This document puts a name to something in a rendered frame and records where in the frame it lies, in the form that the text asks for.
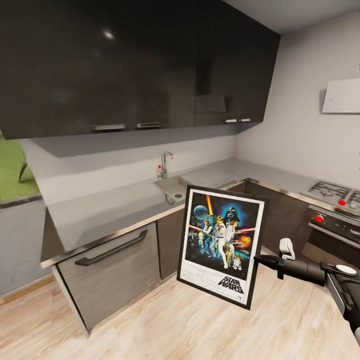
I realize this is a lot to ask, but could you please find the poster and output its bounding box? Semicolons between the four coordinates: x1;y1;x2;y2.
176;184;271;311

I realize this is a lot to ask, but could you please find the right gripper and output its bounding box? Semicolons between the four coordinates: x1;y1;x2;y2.
253;251;309;282

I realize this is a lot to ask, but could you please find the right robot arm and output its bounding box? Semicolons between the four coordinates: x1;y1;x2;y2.
253;238;360;347

